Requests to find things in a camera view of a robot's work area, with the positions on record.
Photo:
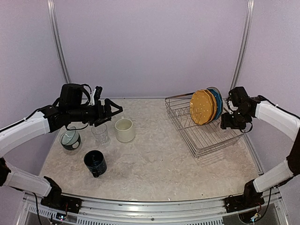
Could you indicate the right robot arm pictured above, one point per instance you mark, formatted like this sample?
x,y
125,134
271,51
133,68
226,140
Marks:
x,y
245,110

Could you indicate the blue polka dot plate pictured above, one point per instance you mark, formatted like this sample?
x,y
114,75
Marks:
x,y
219,101

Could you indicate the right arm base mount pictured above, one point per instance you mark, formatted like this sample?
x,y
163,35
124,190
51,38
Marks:
x,y
250,198

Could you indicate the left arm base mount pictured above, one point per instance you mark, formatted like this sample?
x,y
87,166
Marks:
x,y
56,200

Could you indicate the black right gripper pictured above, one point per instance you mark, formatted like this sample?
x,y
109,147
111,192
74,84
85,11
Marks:
x,y
226,122

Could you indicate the front aluminium rail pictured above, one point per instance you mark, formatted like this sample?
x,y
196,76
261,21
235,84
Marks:
x,y
95,211

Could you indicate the left aluminium frame post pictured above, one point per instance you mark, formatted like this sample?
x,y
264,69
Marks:
x,y
57,40

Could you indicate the white ribbed ceramic mug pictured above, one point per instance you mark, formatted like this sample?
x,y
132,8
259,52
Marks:
x,y
124,130

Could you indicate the aluminium frame post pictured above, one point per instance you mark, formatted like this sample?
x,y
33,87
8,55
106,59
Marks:
x,y
57,40
244,42

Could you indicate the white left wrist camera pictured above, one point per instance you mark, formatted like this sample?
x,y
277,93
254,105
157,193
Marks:
x,y
95,95

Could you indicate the right aluminium frame post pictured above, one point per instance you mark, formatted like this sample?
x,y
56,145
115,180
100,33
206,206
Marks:
x,y
244,42

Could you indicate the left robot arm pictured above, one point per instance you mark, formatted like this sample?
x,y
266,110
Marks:
x,y
77,103

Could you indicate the dark blue ceramic mug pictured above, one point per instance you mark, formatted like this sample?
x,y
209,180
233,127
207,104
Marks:
x,y
95,162

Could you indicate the yellow polka dot plate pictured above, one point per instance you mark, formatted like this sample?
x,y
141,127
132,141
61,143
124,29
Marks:
x,y
201,107
214,106

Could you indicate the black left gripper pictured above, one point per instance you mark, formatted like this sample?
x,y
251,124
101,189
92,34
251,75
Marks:
x,y
99,114

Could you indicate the metal wire dish rack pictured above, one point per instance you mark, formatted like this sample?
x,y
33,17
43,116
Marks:
x,y
200,139

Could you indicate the clear glass tumbler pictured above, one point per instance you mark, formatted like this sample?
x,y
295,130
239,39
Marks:
x,y
100,134

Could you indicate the dark bowl pale blue inside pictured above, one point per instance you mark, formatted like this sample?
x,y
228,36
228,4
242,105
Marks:
x,y
70,140

